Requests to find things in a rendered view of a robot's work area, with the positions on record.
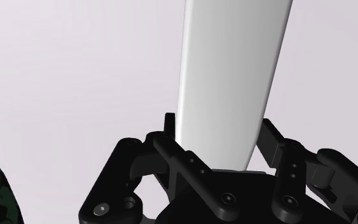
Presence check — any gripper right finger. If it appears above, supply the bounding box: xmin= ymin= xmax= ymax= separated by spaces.
xmin=255 ymin=118 xmax=358 ymax=224

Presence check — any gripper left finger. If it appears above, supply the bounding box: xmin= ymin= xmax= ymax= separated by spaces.
xmin=78 ymin=112 xmax=241 ymax=224

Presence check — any white tapered smooth object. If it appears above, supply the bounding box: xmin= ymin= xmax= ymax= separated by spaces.
xmin=174 ymin=0 xmax=294 ymax=171

